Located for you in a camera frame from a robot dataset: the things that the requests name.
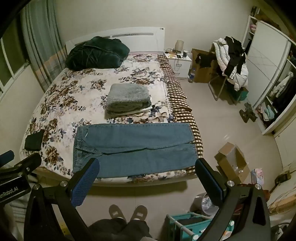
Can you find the beige table lamp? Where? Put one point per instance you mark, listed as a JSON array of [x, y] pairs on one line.
[[179, 46]]

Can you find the white wardrobe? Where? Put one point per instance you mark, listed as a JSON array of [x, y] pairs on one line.
[[267, 51]]

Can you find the metal folding chair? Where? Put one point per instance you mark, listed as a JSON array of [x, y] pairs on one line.
[[218, 85]]

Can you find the left grey slipper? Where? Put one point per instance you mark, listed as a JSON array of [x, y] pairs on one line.
[[115, 212]]

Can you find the large brown cardboard box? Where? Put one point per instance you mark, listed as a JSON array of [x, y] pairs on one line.
[[204, 66]]

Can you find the white bedside table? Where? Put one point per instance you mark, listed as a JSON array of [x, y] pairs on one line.
[[179, 64]]

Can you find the white bed headboard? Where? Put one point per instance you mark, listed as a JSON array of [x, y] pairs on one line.
[[137, 39]]

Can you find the dark green velvet duvet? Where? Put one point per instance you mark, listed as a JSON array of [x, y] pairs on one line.
[[99, 52]]

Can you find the blue denim jeans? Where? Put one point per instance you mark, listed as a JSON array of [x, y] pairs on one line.
[[125, 150]]

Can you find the open small cardboard box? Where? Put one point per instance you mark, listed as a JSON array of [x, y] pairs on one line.
[[232, 162]]

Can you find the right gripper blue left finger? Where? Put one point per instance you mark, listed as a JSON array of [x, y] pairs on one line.
[[70, 194]]

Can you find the right grey slipper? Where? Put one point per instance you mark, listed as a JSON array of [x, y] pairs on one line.
[[139, 214]]

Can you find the white puffer jacket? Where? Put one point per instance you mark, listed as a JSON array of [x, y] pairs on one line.
[[221, 51]]

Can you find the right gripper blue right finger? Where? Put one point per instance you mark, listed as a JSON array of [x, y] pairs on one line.
[[221, 194]]

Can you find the black clothes on chair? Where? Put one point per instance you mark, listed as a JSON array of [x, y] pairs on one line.
[[237, 57]]

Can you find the grey slipper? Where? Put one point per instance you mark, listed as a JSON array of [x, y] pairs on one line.
[[139, 214], [115, 212]]

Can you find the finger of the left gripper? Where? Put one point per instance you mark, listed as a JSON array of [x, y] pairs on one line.
[[7, 156]]

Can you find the window frame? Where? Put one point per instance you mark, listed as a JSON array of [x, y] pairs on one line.
[[14, 56]]

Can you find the brown checkered bed sheet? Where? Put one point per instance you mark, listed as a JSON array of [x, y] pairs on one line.
[[181, 111]]

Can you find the floral bed blanket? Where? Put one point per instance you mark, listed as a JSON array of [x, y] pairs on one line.
[[78, 98]]

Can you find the small black cloth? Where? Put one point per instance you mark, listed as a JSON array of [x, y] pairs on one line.
[[33, 142]]

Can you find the pink tissue pack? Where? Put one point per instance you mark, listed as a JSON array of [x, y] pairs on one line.
[[257, 176]]

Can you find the teal storage rack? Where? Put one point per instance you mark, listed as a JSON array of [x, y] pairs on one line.
[[187, 226]]

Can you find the grey green curtain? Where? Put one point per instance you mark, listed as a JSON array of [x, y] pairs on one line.
[[46, 51]]

